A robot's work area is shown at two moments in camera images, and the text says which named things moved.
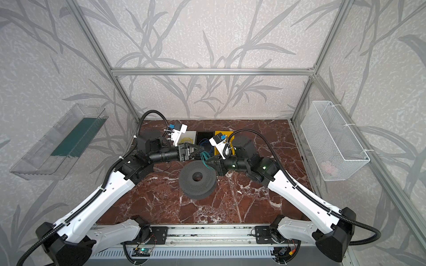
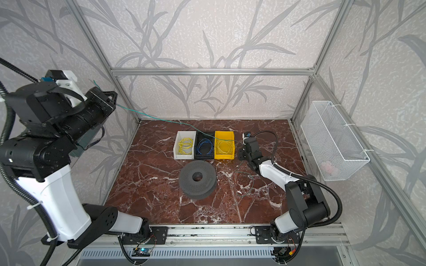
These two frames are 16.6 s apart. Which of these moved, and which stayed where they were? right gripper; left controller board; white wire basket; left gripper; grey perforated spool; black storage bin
Moved: left gripper; right gripper
Stayed: left controller board; black storage bin; grey perforated spool; white wire basket
